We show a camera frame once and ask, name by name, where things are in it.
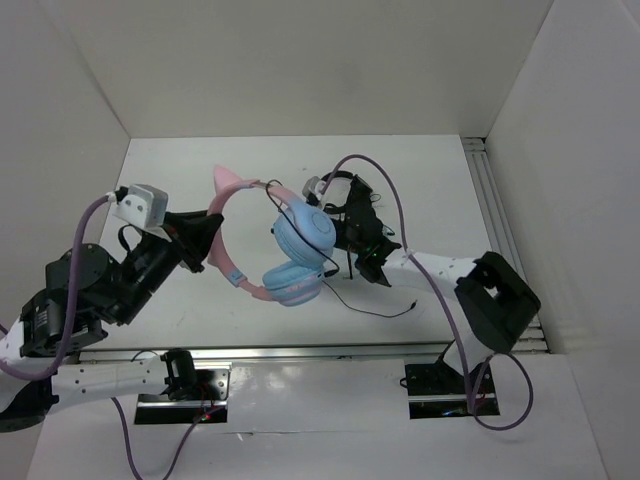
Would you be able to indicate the black on-ear headphones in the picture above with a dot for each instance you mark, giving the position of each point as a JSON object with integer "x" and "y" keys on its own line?
{"x": 344, "y": 187}

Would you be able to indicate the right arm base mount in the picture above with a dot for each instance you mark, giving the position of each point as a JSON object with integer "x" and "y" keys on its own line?
{"x": 435, "y": 391}

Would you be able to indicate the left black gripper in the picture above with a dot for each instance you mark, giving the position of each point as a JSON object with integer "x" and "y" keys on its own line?
{"x": 192, "y": 232}

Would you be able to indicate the aluminium side rail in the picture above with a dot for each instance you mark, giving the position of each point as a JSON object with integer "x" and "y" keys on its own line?
{"x": 501, "y": 238}

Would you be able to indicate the pink blue cat-ear headphones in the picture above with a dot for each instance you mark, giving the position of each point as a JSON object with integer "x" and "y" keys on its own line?
{"x": 304, "y": 233}

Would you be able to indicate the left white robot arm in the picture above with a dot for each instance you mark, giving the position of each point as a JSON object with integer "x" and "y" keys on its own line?
{"x": 37, "y": 378}

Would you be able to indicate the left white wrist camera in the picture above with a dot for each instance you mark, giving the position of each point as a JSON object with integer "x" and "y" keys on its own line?
{"x": 142, "y": 206}

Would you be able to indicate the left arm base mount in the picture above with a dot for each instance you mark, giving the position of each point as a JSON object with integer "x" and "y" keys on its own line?
{"x": 195, "y": 390}

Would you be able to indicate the aluminium front rail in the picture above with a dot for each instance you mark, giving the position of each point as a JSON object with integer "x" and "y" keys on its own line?
{"x": 317, "y": 352}

